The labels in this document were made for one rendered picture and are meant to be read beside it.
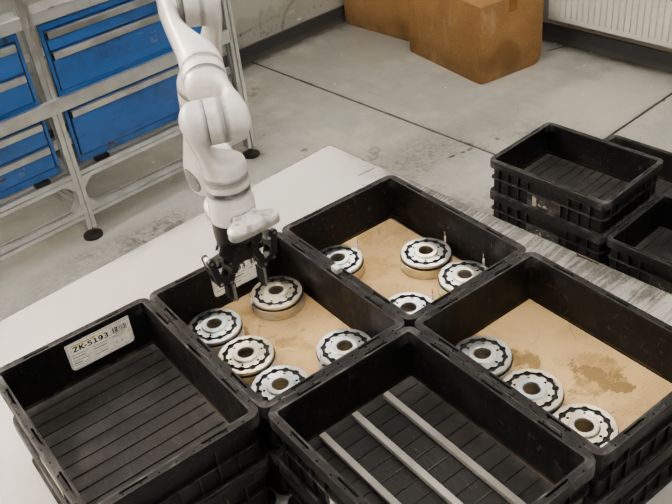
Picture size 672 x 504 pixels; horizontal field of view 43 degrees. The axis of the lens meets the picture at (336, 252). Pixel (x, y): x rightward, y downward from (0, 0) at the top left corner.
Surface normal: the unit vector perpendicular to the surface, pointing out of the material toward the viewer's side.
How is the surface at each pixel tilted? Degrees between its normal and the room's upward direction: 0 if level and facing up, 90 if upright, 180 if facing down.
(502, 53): 90
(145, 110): 90
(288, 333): 0
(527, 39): 90
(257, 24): 90
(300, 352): 0
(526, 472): 0
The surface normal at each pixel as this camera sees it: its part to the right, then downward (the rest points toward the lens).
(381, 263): -0.10, -0.80
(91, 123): 0.68, 0.37
